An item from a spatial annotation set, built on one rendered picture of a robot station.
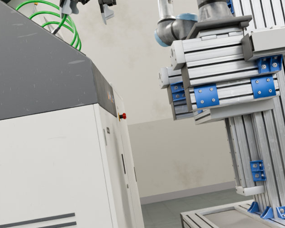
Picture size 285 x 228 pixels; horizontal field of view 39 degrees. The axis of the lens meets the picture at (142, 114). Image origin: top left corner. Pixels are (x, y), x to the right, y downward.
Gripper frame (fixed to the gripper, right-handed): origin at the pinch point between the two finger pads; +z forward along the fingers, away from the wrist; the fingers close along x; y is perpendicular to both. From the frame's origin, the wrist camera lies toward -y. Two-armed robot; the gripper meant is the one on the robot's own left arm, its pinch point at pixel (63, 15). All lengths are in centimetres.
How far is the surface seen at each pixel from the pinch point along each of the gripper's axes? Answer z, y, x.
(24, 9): 19, -45, 29
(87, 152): 27, 50, -33
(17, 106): 24.0, 20.4, -38.7
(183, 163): 171, 33, 260
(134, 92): 130, -55, 258
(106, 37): 91, -115, 262
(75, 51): 0.7, 26.3, -24.1
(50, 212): 48, 51, -44
